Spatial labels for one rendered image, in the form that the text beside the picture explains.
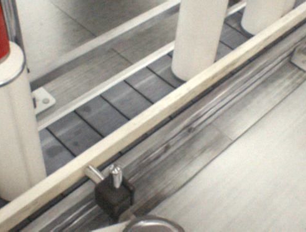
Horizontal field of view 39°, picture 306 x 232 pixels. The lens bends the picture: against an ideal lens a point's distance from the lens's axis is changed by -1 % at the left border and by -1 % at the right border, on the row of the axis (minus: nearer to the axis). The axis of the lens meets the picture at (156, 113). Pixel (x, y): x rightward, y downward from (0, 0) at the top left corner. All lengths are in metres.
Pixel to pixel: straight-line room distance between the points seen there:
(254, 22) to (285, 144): 0.19
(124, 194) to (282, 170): 0.18
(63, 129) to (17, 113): 0.15
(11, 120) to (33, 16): 0.40
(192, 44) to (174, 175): 0.15
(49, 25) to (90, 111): 0.24
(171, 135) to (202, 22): 0.13
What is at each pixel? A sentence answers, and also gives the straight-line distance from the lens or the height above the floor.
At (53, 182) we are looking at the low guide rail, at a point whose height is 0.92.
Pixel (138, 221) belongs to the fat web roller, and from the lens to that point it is 0.22.
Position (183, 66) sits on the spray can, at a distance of 0.53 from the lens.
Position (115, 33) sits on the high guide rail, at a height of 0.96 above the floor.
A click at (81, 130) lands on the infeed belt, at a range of 0.49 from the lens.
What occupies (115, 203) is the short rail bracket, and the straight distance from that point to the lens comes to 0.39.
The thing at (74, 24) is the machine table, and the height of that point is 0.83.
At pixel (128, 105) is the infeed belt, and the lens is 0.51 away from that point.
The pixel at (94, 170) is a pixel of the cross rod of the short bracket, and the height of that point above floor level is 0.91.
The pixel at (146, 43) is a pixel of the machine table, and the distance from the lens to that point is 0.68.
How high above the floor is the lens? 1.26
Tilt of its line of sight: 48 degrees down
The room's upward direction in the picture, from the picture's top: 7 degrees clockwise
